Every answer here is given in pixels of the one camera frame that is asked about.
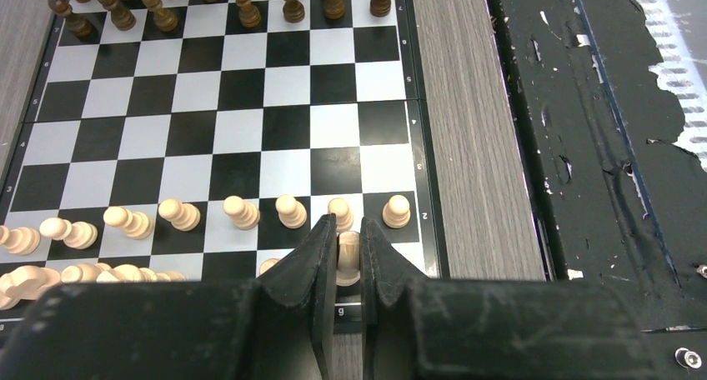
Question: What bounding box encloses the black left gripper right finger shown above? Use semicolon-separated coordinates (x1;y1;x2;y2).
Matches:
360;219;658;379

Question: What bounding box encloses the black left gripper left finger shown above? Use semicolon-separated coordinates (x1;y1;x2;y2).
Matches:
1;214;337;379

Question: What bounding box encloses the light pawn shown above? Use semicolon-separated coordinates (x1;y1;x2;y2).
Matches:
328;197;354;233
382;194;411;228

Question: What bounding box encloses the light chess piece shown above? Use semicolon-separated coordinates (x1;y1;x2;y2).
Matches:
336;231;360;287

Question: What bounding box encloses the light pawn on board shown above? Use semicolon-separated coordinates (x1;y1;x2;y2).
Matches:
382;194;411;228

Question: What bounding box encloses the black and white chessboard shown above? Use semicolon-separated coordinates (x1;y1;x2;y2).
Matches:
0;0;449;346

